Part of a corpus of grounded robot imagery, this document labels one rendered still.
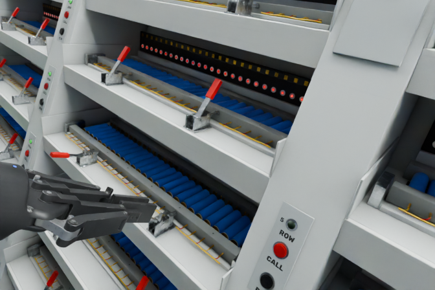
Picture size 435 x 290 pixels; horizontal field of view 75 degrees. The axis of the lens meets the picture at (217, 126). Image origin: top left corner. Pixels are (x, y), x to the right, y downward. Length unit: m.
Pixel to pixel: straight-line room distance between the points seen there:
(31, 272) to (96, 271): 0.31
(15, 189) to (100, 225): 0.10
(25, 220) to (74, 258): 0.42
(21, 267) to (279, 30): 0.89
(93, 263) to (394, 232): 0.58
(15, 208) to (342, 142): 0.33
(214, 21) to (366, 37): 0.22
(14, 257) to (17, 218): 0.71
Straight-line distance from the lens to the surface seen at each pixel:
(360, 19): 0.37
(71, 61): 0.82
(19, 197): 0.33
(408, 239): 0.36
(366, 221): 0.36
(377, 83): 0.35
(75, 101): 0.85
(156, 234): 0.52
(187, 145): 0.46
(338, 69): 0.36
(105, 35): 0.85
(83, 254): 0.75
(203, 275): 0.48
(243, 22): 0.44
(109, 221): 0.37
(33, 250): 1.02
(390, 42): 0.35
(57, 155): 0.67
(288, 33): 0.40
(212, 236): 0.50
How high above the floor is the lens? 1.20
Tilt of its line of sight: 8 degrees down
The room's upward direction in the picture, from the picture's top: 21 degrees clockwise
